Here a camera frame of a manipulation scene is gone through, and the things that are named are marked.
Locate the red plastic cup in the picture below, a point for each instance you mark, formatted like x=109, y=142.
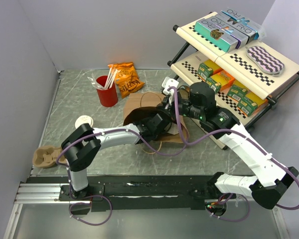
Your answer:
x=108, y=97

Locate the cream two-tier display shelf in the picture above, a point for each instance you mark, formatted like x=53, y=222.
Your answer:
x=198, y=49

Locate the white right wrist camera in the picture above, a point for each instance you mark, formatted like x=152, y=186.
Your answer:
x=168, y=86

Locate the brown cardboard cup carrier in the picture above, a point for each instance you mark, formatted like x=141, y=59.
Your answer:
x=45, y=156

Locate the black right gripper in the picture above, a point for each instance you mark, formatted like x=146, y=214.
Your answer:
x=168, y=103

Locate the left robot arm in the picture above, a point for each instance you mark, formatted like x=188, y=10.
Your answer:
x=81, y=147

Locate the purple cookie box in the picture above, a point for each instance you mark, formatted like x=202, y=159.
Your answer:
x=241, y=37

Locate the white plastic cup lid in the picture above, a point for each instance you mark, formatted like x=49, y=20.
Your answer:
x=82, y=120

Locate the aluminium rail frame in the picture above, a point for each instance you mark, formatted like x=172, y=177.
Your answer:
x=31, y=194

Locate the blue cookie box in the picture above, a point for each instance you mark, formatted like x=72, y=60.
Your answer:
x=240, y=18

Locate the teal cookie box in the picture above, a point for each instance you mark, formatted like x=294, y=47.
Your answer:
x=217, y=36

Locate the white paper-wrapped straw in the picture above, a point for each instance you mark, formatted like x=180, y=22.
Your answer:
x=108, y=80
x=113, y=77

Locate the purple wavy sleep mask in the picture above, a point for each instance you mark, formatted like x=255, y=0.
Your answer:
x=266, y=62

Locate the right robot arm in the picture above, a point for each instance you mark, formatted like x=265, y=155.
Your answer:
x=270, y=180

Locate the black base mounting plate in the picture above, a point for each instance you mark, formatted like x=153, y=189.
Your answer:
x=136, y=192

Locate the brown paper bag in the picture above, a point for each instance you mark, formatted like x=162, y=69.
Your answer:
x=143, y=105

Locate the green yellow juice box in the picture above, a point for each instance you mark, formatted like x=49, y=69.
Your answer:
x=247, y=106
x=237, y=92
x=216, y=82
x=207, y=69

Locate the orange snack box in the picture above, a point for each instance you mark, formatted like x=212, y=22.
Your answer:
x=230, y=79

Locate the orange chip bag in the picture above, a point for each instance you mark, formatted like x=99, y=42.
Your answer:
x=126, y=78

